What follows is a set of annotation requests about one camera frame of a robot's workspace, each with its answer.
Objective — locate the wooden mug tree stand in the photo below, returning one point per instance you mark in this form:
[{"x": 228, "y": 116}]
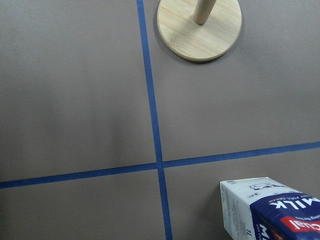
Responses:
[{"x": 199, "y": 30}]

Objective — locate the blue white milk carton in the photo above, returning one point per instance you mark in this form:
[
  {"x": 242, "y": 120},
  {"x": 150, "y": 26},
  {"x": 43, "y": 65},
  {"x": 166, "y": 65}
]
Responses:
[{"x": 264, "y": 209}]

